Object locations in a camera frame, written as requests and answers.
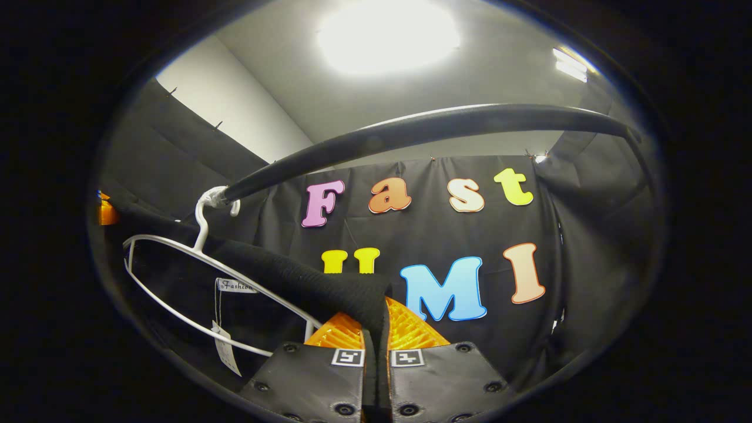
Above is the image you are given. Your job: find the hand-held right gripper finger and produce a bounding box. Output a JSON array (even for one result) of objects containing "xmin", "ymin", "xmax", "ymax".
[
  {"xmin": 377, "ymin": 297, "xmax": 518, "ymax": 423},
  {"xmin": 238, "ymin": 311, "xmax": 377, "ymax": 423}
]

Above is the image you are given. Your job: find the black garment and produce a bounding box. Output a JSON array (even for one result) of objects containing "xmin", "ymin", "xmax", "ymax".
[{"xmin": 97, "ymin": 194, "xmax": 393, "ymax": 394}]

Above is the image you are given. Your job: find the white clothes hanger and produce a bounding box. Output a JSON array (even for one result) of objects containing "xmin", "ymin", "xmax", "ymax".
[{"xmin": 122, "ymin": 187, "xmax": 324, "ymax": 358}]

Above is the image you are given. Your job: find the black clothes rack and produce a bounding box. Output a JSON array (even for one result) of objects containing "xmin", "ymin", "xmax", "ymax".
[{"xmin": 220, "ymin": 104, "xmax": 664, "ymax": 203}]

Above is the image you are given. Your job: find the large ceiling light panel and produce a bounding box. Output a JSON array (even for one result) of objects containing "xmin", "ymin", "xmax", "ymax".
[{"xmin": 317, "ymin": 0, "xmax": 461, "ymax": 76}]

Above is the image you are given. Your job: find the small ceiling light panel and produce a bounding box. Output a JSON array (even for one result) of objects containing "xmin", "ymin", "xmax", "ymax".
[{"xmin": 552, "ymin": 47, "xmax": 588, "ymax": 83}]

